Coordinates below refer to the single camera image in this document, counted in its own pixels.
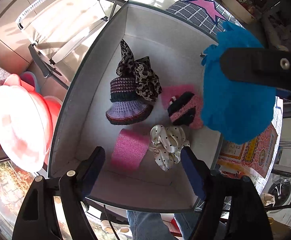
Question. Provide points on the blue plastic bag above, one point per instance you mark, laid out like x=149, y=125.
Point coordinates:
x=240, y=111

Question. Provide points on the white storage box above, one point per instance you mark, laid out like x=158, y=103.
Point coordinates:
x=174, y=46

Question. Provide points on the purple knitted hat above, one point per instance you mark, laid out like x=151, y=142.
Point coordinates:
x=127, y=107

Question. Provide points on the pink black knitted shoe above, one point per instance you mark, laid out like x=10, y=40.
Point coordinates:
x=186, y=110

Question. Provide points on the white washing machine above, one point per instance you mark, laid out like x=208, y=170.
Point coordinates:
x=279, y=185

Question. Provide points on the round white tub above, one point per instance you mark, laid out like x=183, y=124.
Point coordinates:
x=238, y=11

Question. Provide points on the cream polka dot scrunchie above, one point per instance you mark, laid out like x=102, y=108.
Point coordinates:
x=166, y=145

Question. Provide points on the red plastic stool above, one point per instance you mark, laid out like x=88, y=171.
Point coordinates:
x=27, y=126

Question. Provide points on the red patterned carton box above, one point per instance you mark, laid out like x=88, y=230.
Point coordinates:
x=252, y=157

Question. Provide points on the grey checked star tablecloth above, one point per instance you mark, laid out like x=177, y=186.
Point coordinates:
x=209, y=15

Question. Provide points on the leopard print scrunchie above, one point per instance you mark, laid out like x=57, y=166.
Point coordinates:
x=146, y=81

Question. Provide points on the folding lounge chair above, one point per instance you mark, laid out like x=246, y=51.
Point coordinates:
x=61, y=31

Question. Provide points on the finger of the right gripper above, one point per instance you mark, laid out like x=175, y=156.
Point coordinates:
x=259, y=66

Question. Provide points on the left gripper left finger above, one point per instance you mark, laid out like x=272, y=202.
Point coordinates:
x=88, y=171

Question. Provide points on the person's jeans legs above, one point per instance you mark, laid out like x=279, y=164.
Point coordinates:
x=144, y=225

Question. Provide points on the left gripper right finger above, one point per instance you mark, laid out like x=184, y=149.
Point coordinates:
x=197, y=173

